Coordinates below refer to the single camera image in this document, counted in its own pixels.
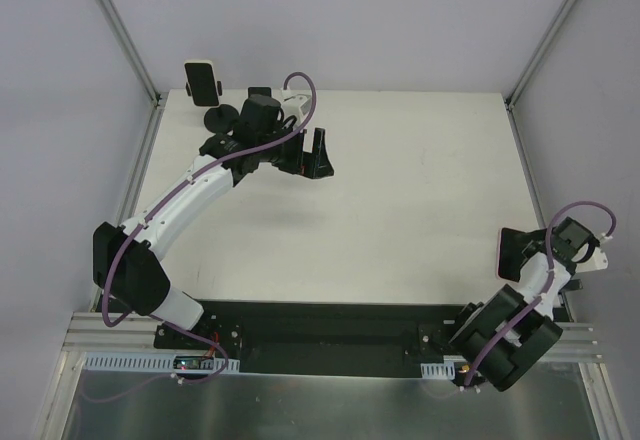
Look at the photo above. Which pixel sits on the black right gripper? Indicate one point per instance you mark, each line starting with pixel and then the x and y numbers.
pixel 513 253

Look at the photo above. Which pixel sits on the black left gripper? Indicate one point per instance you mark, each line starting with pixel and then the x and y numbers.
pixel 298 155

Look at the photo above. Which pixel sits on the phone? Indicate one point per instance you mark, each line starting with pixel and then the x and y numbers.
pixel 510 254
pixel 202 85

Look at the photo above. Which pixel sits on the black folding phone stand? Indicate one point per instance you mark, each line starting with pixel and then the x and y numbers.
pixel 259 92

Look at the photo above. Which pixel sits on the black round-base phone stand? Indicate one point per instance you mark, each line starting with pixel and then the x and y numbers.
pixel 220 119

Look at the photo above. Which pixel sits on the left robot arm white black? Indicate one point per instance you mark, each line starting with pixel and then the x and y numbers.
pixel 127 258

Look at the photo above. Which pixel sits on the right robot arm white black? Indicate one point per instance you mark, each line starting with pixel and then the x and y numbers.
pixel 504 337

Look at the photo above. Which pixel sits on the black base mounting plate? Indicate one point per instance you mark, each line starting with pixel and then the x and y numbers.
pixel 354 340

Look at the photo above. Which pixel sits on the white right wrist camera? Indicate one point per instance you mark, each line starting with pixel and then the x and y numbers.
pixel 598 260

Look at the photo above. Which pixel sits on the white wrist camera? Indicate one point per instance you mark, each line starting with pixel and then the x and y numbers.
pixel 295 104
pixel 598 260

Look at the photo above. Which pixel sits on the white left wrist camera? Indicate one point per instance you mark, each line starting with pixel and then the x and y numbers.
pixel 295 104

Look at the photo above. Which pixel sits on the aluminium rail right side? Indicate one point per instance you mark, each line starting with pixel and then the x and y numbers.
pixel 577 344

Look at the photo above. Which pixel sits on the aluminium rail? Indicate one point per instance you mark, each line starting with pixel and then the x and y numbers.
pixel 577 344
pixel 87 332

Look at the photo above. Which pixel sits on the aluminium frame post left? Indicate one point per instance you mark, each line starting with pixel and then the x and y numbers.
pixel 127 45

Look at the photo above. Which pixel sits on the aluminium frame post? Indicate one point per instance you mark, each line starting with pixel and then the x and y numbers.
pixel 127 45
pixel 541 51

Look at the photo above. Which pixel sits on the white cable duct right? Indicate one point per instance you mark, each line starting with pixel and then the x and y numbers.
pixel 441 371

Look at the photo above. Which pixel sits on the aluminium frame post right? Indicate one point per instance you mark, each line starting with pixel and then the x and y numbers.
pixel 541 51

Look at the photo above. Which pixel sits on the aluminium rail left side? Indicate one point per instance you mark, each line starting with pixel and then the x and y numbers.
pixel 87 332

